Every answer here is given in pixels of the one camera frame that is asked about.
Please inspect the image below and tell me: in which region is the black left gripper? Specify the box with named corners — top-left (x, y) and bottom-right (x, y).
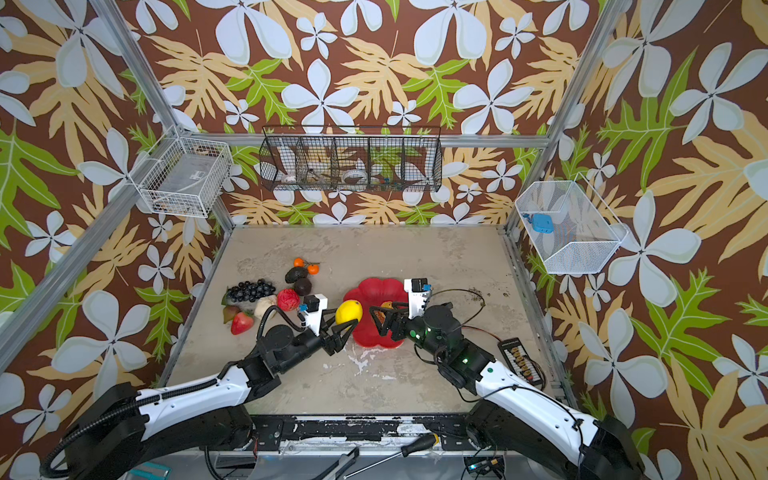
top-left (279, 306), bottom-right (357, 377)

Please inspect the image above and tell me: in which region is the yellow lemon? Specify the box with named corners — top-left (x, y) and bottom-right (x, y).
top-left (335, 300), bottom-right (364, 325)

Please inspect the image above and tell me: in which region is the red apple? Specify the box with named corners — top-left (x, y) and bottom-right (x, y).
top-left (277, 289), bottom-right (301, 312)

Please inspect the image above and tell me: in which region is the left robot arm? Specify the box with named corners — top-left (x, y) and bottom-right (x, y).
top-left (39, 311), bottom-right (359, 479)

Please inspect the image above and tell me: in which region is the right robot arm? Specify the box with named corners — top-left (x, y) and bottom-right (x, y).
top-left (370, 302), bottom-right (644, 479)

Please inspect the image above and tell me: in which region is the red flower-shaped fruit bowl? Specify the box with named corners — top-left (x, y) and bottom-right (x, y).
top-left (344, 278), bottom-right (427, 349)

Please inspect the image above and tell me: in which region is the orange tangerine pair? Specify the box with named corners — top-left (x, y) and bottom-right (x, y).
top-left (293, 257), bottom-right (320, 275)

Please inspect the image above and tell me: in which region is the dark avocado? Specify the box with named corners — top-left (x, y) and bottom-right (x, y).
top-left (284, 266), bottom-right (309, 284)

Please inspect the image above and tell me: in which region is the white garlic bulb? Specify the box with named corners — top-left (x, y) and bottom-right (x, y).
top-left (254, 295), bottom-right (277, 320)

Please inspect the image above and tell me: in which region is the red strawberry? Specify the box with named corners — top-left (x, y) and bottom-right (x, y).
top-left (230, 312), bottom-right (255, 335)

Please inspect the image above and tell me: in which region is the black grape bunch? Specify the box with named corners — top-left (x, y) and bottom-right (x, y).
top-left (223, 279), bottom-right (276, 304)

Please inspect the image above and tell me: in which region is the red green fig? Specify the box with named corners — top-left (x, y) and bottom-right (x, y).
top-left (222, 305), bottom-right (240, 324)

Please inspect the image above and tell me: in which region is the blue object in basket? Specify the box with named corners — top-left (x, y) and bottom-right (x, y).
top-left (529, 213), bottom-right (555, 234)

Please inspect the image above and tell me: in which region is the white mesh basket right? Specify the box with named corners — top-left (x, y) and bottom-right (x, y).
top-left (515, 180), bottom-right (629, 276)

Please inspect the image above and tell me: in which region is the teal tool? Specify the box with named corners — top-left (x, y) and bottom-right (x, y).
top-left (124, 462), bottom-right (172, 480)

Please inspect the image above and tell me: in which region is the aluminium rear crossbar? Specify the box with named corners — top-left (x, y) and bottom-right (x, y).
top-left (191, 131), bottom-right (550, 150)

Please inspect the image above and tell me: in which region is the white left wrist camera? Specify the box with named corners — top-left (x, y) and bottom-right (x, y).
top-left (298, 294), bottom-right (328, 336)

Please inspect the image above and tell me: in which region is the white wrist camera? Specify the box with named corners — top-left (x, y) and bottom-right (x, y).
top-left (298, 294), bottom-right (328, 336)
top-left (403, 278), bottom-right (432, 319)

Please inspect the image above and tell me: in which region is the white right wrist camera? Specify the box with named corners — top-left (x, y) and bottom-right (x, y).
top-left (403, 278), bottom-right (432, 319)

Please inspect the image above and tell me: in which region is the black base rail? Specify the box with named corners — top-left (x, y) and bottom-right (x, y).
top-left (251, 413), bottom-right (470, 453)

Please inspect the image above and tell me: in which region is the black handled screwdriver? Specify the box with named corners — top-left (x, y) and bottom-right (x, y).
top-left (342, 433), bottom-right (440, 479)

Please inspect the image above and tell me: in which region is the black pliers handle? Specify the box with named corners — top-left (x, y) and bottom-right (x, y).
top-left (313, 447), bottom-right (360, 480)

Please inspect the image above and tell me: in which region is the black wire basket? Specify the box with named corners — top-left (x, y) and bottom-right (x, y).
top-left (256, 125), bottom-right (444, 192)

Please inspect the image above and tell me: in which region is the white wire basket left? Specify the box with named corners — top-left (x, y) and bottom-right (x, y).
top-left (130, 127), bottom-right (233, 218)

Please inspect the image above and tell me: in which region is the aluminium frame beam left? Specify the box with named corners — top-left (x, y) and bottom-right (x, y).
top-left (0, 185), bottom-right (145, 373)

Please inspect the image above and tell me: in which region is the aluminium frame post right rear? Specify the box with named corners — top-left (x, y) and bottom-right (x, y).
top-left (513, 1), bottom-right (633, 193)

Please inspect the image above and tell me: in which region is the aluminium frame post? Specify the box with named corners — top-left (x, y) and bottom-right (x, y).
top-left (513, 1), bottom-right (633, 193)
top-left (91, 1), bottom-right (234, 233)

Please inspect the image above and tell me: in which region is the aluminium frame post left rear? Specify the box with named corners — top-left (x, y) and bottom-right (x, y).
top-left (91, 1), bottom-right (234, 233)

